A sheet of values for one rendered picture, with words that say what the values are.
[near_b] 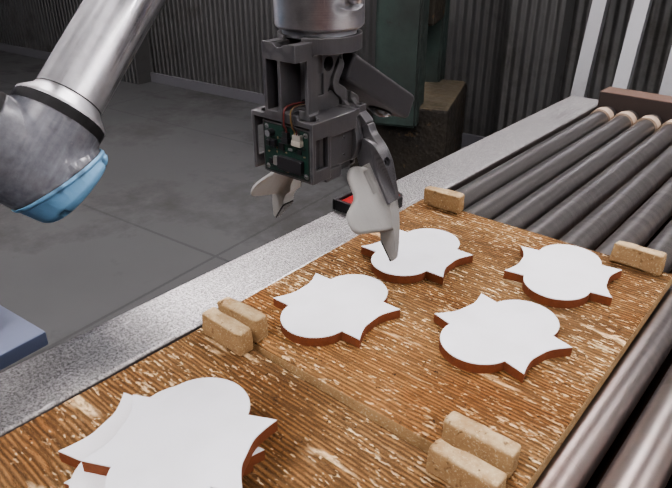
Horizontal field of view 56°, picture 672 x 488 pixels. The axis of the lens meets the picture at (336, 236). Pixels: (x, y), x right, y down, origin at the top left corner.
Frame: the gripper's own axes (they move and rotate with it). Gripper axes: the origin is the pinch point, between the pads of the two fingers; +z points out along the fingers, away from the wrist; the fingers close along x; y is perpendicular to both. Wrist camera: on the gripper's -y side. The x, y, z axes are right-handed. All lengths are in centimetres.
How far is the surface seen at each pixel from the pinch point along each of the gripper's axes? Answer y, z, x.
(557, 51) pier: -295, 36, -93
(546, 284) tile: -17.8, 7.9, 15.6
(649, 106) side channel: -107, 9, 1
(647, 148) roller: -82, 11, 8
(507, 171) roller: -55, 11, -7
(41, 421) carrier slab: 28.3, 9.1, -8.5
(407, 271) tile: -10.3, 7.9, 2.1
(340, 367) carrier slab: 6.9, 9.1, 6.2
